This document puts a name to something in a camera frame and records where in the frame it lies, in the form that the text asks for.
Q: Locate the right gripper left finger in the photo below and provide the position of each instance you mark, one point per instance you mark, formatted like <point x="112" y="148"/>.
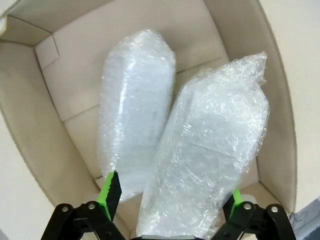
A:
<point x="110" y="200"/>

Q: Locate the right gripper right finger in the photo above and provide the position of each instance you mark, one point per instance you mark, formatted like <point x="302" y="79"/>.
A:
<point x="250" y="220"/>

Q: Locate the bubble-wrapped clock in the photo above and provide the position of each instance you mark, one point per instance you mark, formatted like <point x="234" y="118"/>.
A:
<point x="205" y="150"/>
<point x="137" y="112"/>

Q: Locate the open cardboard box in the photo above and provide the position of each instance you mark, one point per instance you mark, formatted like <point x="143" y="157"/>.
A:
<point x="37" y="125"/>

